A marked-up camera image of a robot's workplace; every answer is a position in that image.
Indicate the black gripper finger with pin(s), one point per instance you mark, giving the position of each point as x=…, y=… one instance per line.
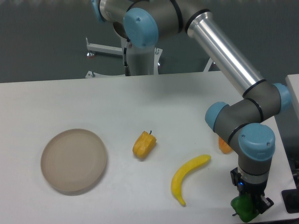
x=261, y=203

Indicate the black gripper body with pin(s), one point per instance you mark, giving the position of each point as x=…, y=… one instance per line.
x=246, y=183

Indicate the green toy pepper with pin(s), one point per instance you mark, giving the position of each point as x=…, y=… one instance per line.
x=244, y=208

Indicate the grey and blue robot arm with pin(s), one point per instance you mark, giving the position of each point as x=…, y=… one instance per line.
x=144, y=22

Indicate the orange toy pepper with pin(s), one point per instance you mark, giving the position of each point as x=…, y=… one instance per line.
x=223, y=146

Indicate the yellow toy pepper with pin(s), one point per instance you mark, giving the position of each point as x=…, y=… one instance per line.
x=144, y=145

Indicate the black device at right edge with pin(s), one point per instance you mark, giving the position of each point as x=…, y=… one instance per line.
x=291, y=196

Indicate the yellow toy banana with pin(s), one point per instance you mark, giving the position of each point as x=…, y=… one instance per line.
x=183, y=171

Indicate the white box at right edge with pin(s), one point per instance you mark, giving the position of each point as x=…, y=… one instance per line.
x=293, y=84

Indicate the beige round plate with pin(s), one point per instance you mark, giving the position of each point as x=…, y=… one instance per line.
x=74, y=161

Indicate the white robot stand frame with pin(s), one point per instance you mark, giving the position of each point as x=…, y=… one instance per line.
x=136, y=61

